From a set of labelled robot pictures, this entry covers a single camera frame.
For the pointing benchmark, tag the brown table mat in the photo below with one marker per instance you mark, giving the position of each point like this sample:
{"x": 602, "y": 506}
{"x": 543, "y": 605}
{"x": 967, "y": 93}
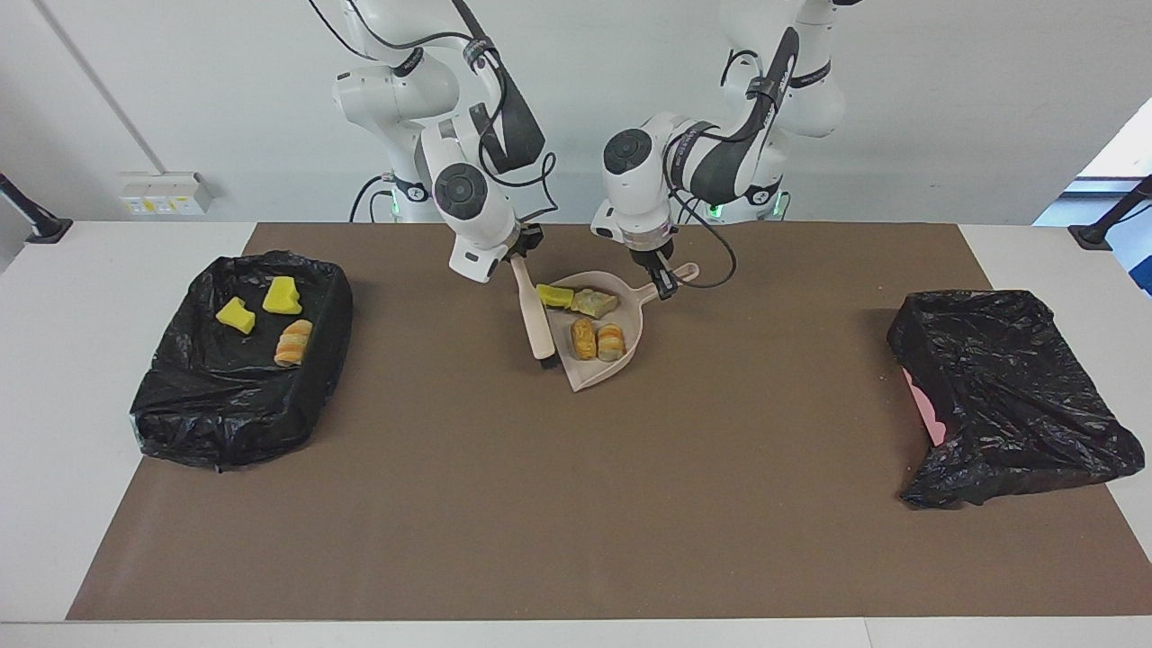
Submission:
{"x": 540, "y": 540}

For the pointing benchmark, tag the right black-bagged bin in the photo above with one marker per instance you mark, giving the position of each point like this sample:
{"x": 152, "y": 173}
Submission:
{"x": 207, "y": 396}

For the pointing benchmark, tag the pale greenish toy bread chunk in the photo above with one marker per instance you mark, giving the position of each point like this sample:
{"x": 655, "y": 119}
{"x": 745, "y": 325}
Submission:
{"x": 594, "y": 303}

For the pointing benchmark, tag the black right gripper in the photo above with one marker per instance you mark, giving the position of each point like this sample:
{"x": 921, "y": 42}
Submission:
{"x": 529, "y": 238}

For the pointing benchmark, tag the brown toy bread roll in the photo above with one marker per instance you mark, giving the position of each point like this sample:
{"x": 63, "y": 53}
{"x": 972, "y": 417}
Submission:
{"x": 583, "y": 339}

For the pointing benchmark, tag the beige plastic dustpan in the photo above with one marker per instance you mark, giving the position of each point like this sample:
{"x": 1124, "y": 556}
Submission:
{"x": 598, "y": 371}

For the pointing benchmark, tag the yellow sponge piece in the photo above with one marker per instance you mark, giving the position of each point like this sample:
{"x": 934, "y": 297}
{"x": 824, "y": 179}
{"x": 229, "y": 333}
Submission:
{"x": 555, "y": 296}
{"x": 283, "y": 297}
{"x": 236, "y": 316}

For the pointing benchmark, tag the orange striped toy bread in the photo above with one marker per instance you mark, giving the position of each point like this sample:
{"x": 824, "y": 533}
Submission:
{"x": 611, "y": 343}

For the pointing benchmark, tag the white wall conduit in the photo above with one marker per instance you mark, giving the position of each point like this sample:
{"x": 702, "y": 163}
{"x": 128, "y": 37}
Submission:
{"x": 104, "y": 90}

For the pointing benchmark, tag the pink plastic bin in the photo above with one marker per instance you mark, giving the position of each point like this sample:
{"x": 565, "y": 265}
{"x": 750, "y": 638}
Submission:
{"x": 927, "y": 409}

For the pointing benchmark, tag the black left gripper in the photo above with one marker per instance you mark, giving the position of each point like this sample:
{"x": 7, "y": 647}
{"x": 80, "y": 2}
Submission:
{"x": 650, "y": 254}

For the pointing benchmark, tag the left black-bagged bin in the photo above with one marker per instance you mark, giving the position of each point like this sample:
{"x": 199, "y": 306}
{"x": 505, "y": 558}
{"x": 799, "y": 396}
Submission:
{"x": 1008, "y": 378}

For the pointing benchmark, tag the black-bagged bin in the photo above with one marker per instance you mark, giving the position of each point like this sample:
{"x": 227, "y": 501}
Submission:
{"x": 1008, "y": 378}
{"x": 207, "y": 396}

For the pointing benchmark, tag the white wall outlet box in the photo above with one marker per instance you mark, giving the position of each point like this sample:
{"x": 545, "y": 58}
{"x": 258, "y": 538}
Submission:
{"x": 166, "y": 193}

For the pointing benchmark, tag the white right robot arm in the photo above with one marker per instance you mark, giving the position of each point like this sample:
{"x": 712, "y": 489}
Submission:
{"x": 468, "y": 198}

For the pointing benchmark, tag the pale toy bread striped side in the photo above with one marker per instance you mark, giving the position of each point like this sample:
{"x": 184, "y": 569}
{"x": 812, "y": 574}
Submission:
{"x": 293, "y": 344}

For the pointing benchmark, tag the bright window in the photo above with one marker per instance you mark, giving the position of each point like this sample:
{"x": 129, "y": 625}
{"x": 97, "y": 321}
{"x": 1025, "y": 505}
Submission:
{"x": 1125, "y": 153}

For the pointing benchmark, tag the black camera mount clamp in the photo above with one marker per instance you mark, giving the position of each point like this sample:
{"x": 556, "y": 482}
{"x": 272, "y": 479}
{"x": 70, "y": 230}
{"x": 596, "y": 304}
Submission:
{"x": 45, "y": 227}
{"x": 1093, "y": 236}

